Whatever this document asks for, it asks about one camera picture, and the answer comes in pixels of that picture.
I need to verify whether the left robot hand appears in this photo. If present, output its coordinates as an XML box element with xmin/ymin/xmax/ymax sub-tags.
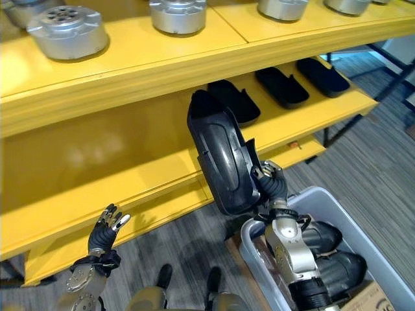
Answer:
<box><xmin>88</xmin><ymin>203</ymin><xmax>132</xmax><ymax>253</ymax></box>

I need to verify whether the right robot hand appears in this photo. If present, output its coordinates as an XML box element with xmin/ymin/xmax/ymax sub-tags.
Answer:
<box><xmin>251</xmin><ymin>159</ymin><xmax>289</xmax><ymax>202</ymax></box>

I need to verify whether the black sole-shaped part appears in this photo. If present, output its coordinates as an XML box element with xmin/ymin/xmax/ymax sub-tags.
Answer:
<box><xmin>316</xmin><ymin>251</ymin><xmax>368</xmax><ymax>301</ymax></box>
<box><xmin>207</xmin><ymin>79</ymin><xmax>261</xmax><ymax>128</ymax></box>
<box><xmin>304</xmin><ymin>221</ymin><xmax>342</xmax><ymax>257</ymax></box>
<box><xmin>296</xmin><ymin>57</ymin><xmax>351</xmax><ymax>98</ymax></box>
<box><xmin>186</xmin><ymin>89</ymin><xmax>262</xmax><ymax>216</ymax></box>
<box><xmin>255</xmin><ymin>66</ymin><xmax>310</xmax><ymax>109</ymax></box>

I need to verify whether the grey plastic box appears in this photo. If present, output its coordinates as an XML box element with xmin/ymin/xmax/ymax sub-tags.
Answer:
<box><xmin>240</xmin><ymin>186</ymin><xmax>415</xmax><ymax>311</ymax></box>

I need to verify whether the yellow metal shelf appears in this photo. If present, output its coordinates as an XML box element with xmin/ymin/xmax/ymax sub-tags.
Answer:
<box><xmin>0</xmin><ymin>0</ymin><xmax>415</xmax><ymax>287</ymax></box>

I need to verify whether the brown cardboard box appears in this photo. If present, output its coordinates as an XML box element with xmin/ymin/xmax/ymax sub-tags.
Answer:
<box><xmin>340</xmin><ymin>280</ymin><xmax>397</xmax><ymax>311</ymax></box>

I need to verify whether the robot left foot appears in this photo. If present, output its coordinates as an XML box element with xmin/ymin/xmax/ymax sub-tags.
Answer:
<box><xmin>156</xmin><ymin>264</ymin><xmax>173</xmax><ymax>291</ymax></box>

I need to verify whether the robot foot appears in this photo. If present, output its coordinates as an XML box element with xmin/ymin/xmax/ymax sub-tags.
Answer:
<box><xmin>156</xmin><ymin>264</ymin><xmax>173</xmax><ymax>291</ymax></box>
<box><xmin>206</xmin><ymin>266</ymin><xmax>222</xmax><ymax>297</ymax></box>

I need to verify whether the silver robot left leg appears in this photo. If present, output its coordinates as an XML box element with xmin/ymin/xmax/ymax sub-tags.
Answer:
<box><xmin>124</xmin><ymin>284</ymin><xmax>168</xmax><ymax>311</ymax></box>

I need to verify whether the silver robot leg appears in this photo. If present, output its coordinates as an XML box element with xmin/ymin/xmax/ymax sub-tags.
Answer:
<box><xmin>207</xmin><ymin>290</ymin><xmax>250</xmax><ymax>311</ymax></box>
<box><xmin>124</xmin><ymin>284</ymin><xmax>168</xmax><ymax>311</ymax></box>

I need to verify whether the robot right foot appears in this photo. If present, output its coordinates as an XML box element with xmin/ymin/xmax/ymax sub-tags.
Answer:
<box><xmin>206</xmin><ymin>266</ymin><xmax>222</xmax><ymax>297</ymax></box>

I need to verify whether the silver robot right leg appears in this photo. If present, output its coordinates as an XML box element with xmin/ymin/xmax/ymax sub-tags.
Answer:
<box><xmin>207</xmin><ymin>290</ymin><xmax>250</xmax><ymax>311</ymax></box>

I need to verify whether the silver round motor housing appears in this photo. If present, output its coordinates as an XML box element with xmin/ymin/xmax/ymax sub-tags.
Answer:
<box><xmin>322</xmin><ymin>0</ymin><xmax>372</xmax><ymax>16</ymax></box>
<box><xmin>257</xmin><ymin>0</ymin><xmax>310</xmax><ymax>23</ymax></box>
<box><xmin>149</xmin><ymin>0</ymin><xmax>207</xmax><ymax>36</ymax></box>
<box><xmin>26</xmin><ymin>5</ymin><xmax>110</xmax><ymax>61</ymax></box>
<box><xmin>2</xmin><ymin>0</ymin><xmax>65</xmax><ymax>29</ymax></box>

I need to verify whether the black metal table frame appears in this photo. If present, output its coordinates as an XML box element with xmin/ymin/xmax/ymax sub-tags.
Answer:
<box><xmin>304</xmin><ymin>41</ymin><xmax>415</xmax><ymax>165</ymax></box>

